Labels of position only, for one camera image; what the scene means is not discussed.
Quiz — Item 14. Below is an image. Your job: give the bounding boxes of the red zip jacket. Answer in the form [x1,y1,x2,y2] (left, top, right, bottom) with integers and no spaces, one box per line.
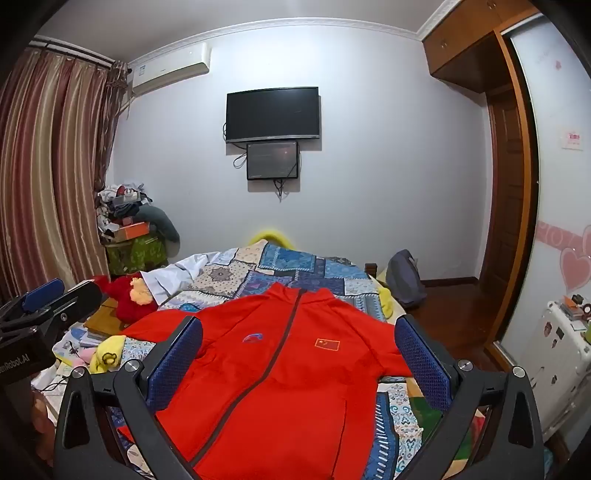
[117,282,416,480]

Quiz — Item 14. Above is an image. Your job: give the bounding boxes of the yellow soft toy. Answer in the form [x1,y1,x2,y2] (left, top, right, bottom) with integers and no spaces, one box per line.
[89,335,126,376]

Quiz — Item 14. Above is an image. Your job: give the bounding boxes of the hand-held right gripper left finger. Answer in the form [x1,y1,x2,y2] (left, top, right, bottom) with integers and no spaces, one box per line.
[53,315,206,480]

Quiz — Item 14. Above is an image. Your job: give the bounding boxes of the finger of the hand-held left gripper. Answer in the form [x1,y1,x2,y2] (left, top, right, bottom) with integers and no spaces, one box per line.
[0,278,65,326]
[25,281,103,330]

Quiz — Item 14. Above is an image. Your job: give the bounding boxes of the assorted small items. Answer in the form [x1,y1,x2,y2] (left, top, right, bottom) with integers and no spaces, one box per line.
[561,292,591,332]

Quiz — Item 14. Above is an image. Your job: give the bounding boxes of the red plush toy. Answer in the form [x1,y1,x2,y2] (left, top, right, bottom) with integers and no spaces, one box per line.
[90,272,158,324]

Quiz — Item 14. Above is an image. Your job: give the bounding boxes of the stack of books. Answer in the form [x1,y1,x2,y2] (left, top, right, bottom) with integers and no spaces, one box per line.
[82,298,136,343]

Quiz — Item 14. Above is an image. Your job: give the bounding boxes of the yellow plush cushion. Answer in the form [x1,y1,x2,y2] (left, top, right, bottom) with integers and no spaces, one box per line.
[247,228,294,251]

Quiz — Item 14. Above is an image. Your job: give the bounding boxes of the grey backpack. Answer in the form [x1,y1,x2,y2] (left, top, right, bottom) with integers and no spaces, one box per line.
[385,249,428,310]

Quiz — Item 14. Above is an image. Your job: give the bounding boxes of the orange box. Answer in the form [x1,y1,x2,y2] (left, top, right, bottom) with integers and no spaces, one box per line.
[113,222,151,241]

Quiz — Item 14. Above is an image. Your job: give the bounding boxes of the blue patchwork quilt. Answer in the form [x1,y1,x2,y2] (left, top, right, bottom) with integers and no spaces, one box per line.
[32,239,462,480]

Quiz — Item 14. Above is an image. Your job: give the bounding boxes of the black wall television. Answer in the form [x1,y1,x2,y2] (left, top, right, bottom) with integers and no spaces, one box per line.
[225,86,321,144]

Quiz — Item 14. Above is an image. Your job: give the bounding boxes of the small black wall monitor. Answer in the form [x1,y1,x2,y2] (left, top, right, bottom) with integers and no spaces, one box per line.
[246,141,300,181]

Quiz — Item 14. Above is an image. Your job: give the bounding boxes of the person's left forearm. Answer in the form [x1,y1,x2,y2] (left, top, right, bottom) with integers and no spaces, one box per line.
[30,394,58,467]

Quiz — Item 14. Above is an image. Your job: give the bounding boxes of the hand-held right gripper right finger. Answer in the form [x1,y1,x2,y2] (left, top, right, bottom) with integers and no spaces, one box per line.
[394,314,546,480]

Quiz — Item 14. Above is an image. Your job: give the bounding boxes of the wooden wardrobe with white door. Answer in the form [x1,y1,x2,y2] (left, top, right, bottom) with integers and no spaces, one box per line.
[421,0,591,444]

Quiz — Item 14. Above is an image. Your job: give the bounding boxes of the green cloth covered cabinet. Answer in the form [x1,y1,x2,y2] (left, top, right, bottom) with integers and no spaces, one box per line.
[105,234,168,278]

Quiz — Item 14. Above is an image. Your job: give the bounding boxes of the white air conditioner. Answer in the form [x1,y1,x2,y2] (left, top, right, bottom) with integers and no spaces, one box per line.
[129,42,211,97]

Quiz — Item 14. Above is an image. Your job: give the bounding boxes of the white shirt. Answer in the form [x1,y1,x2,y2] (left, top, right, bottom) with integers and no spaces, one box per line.
[141,251,222,306]

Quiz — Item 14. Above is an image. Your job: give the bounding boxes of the pile of clothes and clutter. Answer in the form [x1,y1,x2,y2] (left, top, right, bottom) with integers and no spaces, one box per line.
[95,182,181,245]

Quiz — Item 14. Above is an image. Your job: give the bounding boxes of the striped brown curtain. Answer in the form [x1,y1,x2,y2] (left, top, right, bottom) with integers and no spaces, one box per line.
[0,39,130,301]

